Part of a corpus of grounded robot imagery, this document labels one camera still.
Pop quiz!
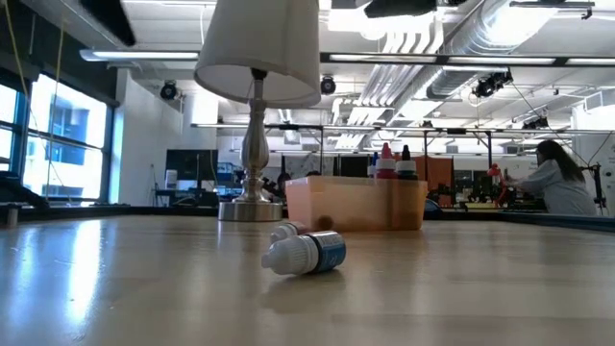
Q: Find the black tip food coloring bottle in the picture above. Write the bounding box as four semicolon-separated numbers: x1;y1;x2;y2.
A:
396;144;418;182

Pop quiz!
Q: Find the red tip food coloring bottle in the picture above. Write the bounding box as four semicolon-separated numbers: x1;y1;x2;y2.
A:
375;141;399;181

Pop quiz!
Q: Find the long ceiling light bar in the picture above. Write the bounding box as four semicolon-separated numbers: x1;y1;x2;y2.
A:
320;51;615;68
79;47;201;63

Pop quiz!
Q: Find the black ceiling spotlight cluster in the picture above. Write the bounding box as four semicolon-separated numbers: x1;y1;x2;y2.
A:
470;69;514;100
521;114;552;131

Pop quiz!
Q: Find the white shade silver lamp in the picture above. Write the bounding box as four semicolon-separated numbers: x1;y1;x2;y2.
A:
193;0;322;223

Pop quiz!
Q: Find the orange partition panel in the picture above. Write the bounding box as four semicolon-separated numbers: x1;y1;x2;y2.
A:
411;156;455;193

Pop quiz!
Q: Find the red articulated desk lamp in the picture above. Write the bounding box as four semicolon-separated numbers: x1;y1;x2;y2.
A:
485;162;510;208

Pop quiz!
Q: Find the orange translucent plastic bin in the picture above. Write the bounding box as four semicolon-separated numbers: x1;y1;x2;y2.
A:
284;175;429;233

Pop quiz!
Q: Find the person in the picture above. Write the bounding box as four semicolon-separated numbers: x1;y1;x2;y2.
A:
504;138;599;216

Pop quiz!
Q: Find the dark red label dropper bottle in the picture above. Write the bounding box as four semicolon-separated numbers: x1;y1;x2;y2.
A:
268;220;311;245

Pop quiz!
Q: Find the black computer monitor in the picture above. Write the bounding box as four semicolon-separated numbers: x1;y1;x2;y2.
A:
164;148;220;193

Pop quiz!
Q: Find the blue label dropper bottle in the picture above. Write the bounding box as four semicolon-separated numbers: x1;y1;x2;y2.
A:
260;230;348;277

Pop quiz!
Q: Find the silver ventilation duct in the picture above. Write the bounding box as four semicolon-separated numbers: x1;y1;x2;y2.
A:
427;0;558;100

